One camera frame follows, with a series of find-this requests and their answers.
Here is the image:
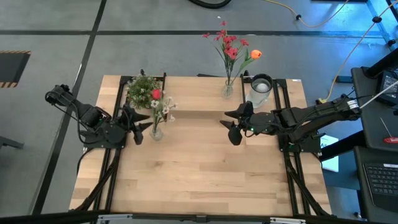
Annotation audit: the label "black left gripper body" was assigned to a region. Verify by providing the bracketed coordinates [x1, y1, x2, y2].
[104, 119, 135, 144]

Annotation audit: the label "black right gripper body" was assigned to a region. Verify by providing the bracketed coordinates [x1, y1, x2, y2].
[245, 111, 281, 138]

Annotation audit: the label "clear glass vase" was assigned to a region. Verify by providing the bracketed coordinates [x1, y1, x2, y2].
[220, 79, 234, 100]
[149, 123, 165, 142]

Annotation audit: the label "red artificial tulip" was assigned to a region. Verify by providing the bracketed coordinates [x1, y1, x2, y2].
[151, 89, 163, 133]

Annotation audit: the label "white artificial flower spray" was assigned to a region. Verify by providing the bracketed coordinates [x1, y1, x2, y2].
[150, 96, 179, 134]

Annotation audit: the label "orange artificial tulip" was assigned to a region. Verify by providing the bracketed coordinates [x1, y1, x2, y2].
[231, 49, 263, 85]

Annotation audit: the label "red artificial blossom spray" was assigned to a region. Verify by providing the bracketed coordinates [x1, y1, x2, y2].
[201, 20, 250, 86]

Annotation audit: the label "clear glass jar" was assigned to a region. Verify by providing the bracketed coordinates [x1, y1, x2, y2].
[245, 73, 274, 109]

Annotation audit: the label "green potted plant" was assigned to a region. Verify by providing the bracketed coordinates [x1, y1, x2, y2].
[126, 73, 162, 110]

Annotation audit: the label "white box with blue print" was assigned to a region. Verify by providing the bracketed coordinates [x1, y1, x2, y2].
[319, 133, 340, 174]

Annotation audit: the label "grey chair leg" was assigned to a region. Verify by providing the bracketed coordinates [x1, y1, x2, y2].
[0, 136, 25, 150]

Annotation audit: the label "black side desk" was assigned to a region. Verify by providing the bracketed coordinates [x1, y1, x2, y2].
[350, 46, 398, 150]

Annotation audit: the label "black table crossbar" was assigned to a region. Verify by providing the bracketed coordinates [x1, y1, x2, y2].
[0, 210, 398, 224]

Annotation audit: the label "black hazard-striped floor hatch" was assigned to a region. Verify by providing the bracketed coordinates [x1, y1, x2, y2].
[0, 50, 32, 89]

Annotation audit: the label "black keyboard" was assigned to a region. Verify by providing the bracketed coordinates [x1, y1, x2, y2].
[362, 162, 398, 213]

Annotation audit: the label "black aluminium mounting frame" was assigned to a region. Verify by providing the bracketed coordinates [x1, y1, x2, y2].
[70, 74, 135, 213]
[273, 77, 333, 217]

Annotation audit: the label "wooden shelf with black frame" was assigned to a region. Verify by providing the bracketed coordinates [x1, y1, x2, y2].
[159, 72, 247, 123]

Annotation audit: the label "yellow cable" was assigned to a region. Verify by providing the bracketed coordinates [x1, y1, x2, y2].
[263, 0, 349, 29]

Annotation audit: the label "black hose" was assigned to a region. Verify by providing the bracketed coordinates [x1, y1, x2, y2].
[188, 0, 233, 9]

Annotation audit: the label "pale tan cable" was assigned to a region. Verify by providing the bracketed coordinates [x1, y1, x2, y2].
[317, 0, 398, 106]

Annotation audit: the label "white cable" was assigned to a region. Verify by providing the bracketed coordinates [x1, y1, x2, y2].
[360, 79, 398, 108]

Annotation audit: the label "red-handled screwdriver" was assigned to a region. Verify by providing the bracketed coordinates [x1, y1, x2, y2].
[379, 117, 398, 145]

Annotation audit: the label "blue metal frame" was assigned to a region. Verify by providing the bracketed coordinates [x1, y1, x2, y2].
[366, 0, 398, 50]

